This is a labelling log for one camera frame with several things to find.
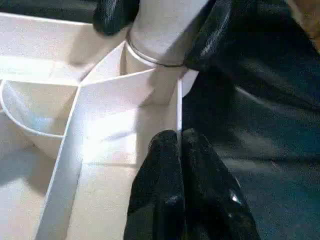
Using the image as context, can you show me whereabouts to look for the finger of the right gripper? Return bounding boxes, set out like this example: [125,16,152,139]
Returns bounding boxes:
[183,0,237,71]
[92,0,141,37]

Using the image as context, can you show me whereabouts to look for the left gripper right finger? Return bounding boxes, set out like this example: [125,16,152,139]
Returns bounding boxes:
[180,127,261,240]

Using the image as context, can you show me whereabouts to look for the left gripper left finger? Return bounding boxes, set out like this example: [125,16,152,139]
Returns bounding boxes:
[123,130,184,240]

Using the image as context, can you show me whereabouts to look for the white plastic table leg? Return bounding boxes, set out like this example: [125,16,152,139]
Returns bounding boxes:
[124,0,211,68]

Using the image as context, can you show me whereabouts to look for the white plastic table top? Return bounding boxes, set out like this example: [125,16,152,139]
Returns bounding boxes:
[0,12,201,240]

